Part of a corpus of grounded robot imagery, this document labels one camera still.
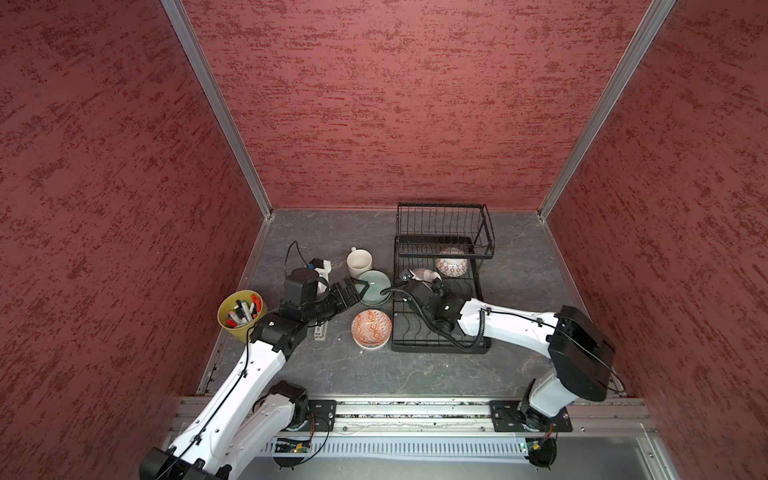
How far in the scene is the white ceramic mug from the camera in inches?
37.1

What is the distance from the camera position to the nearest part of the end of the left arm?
58cm

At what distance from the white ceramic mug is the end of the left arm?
24 cm
